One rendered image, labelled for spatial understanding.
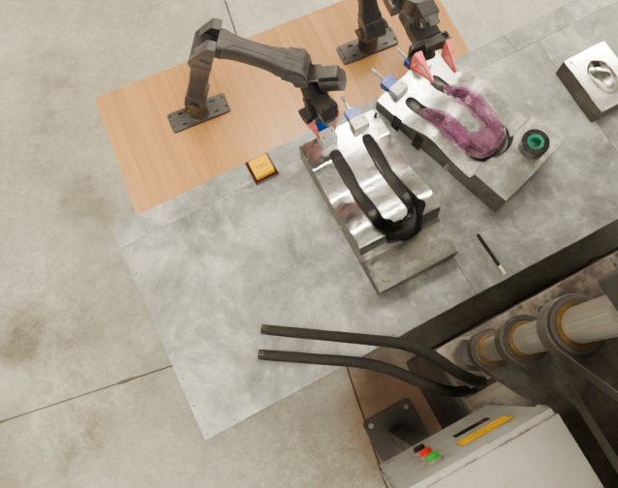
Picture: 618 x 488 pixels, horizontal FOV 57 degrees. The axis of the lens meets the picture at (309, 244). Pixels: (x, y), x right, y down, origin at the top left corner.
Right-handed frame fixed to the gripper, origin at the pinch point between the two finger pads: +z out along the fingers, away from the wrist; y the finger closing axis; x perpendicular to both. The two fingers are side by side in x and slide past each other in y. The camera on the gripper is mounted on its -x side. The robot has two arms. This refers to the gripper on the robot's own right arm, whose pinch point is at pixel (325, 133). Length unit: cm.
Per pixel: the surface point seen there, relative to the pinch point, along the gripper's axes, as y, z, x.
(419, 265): 4.7, 30.2, -36.2
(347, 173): 0.1, 11.0, -7.9
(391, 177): 10.9, 14.8, -14.6
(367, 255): -6.9, 24.6, -28.0
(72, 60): -71, 10, 165
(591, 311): 4, -25, -100
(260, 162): -20.5, 5.2, 9.6
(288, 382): -44, 40, -43
